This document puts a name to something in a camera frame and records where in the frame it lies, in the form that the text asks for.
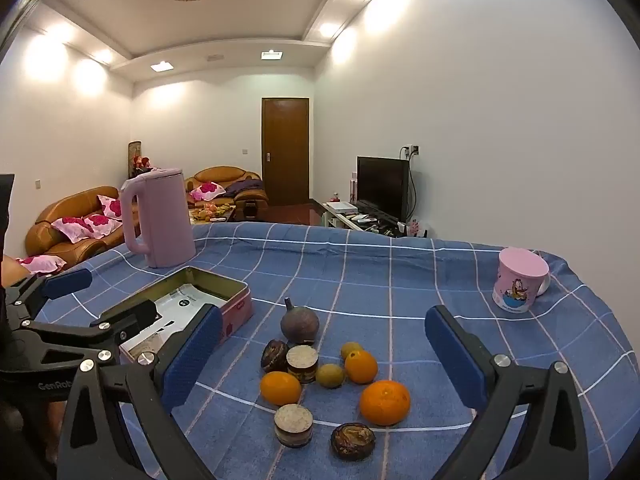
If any round cake jar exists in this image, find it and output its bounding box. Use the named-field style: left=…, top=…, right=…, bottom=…
left=286, top=345, right=319, bottom=385

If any oval orange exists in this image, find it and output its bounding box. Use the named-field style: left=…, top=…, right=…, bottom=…
left=344, top=350, right=379, bottom=385
left=260, top=371, right=304, bottom=407

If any pink electric kettle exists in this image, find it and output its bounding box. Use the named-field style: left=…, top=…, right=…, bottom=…
left=119, top=166, right=197, bottom=269

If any white television stand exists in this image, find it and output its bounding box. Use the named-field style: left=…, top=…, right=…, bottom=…
left=321, top=201, right=401, bottom=238

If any pink floral pillow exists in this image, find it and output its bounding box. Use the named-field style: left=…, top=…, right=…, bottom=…
left=97, top=195, right=123, bottom=220
left=51, top=216, right=98, bottom=244
left=191, top=182, right=226, bottom=202
left=84, top=214, right=123, bottom=238
left=15, top=255, right=68, bottom=275

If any black power cable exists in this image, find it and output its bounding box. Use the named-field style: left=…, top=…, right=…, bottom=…
left=407, top=156, right=418, bottom=221

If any round purple turnip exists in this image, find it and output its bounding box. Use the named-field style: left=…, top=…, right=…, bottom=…
left=280, top=297, right=320, bottom=346

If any long orange leather sofa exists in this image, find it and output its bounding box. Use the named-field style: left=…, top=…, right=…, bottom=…
left=25, top=186, right=126, bottom=271

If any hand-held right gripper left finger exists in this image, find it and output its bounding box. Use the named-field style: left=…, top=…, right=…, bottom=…
left=56, top=304, right=223, bottom=480

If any brown kiwi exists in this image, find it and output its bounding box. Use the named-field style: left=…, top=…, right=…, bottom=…
left=316, top=363, right=347, bottom=390

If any halved dark passion fruit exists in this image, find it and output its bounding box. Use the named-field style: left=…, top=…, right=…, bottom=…
left=330, top=423, right=377, bottom=460
left=260, top=339, right=290, bottom=372

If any large round orange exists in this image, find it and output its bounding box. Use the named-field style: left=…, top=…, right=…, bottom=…
left=359, top=380, right=412, bottom=427

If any black flat television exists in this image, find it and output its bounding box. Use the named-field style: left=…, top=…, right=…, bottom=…
left=356, top=156, right=411, bottom=222

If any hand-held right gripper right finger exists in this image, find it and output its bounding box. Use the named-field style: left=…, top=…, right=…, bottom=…
left=424, top=304, right=591, bottom=480

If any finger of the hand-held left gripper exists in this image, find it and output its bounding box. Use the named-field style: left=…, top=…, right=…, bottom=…
left=2, top=268, right=94, bottom=330
left=19, top=300, right=159, bottom=362

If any wooden coffee table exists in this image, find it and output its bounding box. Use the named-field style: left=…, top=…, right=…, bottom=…
left=189, top=201, right=237, bottom=224

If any cut taro chunk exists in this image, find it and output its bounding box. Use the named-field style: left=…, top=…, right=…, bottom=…
left=273, top=404, right=314, bottom=448

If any brown wooden door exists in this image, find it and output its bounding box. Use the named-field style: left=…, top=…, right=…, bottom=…
left=261, top=97, right=311, bottom=207

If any purple blanket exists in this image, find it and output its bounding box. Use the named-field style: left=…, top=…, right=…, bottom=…
left=223, top=177, right=264, bottom=200

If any orange leather armchair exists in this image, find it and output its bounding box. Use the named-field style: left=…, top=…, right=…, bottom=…
left=186, top=166, right=271, bottom=221
left=0, top=255, right=31, bottom=288

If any pink cartoon mug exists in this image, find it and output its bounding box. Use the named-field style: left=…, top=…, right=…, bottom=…
left=492, top=247, right=552, bottom=313

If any pink metal tin box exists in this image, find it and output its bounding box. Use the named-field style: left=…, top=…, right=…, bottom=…
left=99, top=266, right=253, bottom=365

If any blue checked tablecloth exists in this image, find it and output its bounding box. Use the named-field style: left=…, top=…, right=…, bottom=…
left=30, top=220, right=640, bottom=480

